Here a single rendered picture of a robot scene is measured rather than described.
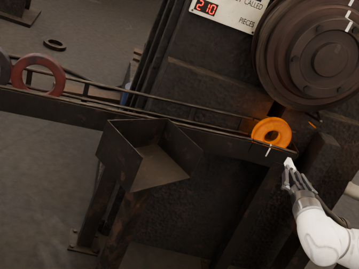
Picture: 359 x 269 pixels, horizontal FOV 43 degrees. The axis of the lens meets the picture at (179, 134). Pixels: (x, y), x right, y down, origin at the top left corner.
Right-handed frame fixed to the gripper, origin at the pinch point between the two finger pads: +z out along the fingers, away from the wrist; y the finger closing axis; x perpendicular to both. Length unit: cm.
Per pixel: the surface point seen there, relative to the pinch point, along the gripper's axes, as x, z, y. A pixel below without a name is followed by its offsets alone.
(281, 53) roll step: 30.8, 19.3, -15.0
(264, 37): 32.9, 23.2, -21.6
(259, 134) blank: -2.9, 21.7, -5.8
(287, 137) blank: -0.8, 22.1, 5.5
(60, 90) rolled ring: -10, 22, -82
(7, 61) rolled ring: -5, 22, -101
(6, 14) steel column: -95, 264, -149
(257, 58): 25.2, 22.5, -20.5
